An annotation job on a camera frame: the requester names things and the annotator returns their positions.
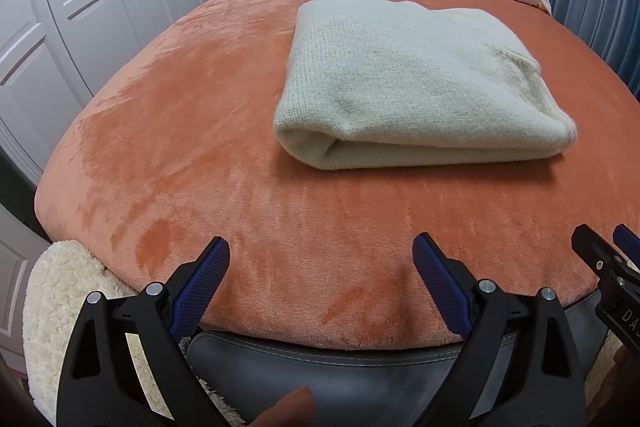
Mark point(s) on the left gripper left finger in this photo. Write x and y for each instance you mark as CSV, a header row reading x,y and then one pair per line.
x,y
99,385

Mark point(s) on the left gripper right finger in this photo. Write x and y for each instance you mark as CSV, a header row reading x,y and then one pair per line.
x,y
440,286

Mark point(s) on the cream knitted sweater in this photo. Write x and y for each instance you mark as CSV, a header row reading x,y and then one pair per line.
x,y
378,84

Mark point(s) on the person's hand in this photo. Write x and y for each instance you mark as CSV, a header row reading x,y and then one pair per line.
x,y
294,410

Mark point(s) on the white panelled wardrobe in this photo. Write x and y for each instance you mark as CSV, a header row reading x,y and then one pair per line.
x,y
56,57

